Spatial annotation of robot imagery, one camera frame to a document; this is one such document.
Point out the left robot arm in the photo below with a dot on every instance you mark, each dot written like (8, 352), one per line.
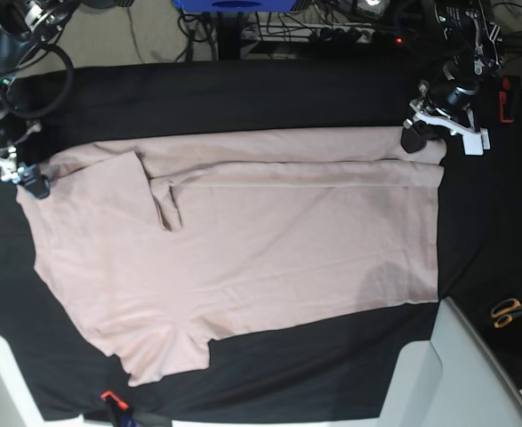
(468, 55)

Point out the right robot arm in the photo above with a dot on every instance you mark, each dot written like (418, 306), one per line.
(29, 31)

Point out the white bin left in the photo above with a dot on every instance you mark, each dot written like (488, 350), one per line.
(17, 406)

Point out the red and black clamp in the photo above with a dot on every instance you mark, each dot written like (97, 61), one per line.
(508, 98)

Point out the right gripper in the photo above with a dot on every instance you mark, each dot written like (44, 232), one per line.
(30, 177)

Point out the orange handled scissors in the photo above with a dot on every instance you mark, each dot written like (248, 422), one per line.
(505, 312)

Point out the pink T-shirt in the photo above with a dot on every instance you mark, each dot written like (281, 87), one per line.
(156, 247)

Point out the orange blue clamp bottom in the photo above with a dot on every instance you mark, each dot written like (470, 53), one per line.
(119, 413)

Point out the blue box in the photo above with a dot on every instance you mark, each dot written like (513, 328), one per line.
(235, 5)

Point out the white power strip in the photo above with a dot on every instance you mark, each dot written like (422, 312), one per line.
(300, 34)

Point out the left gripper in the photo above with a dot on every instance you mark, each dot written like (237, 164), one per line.
(444, 102)

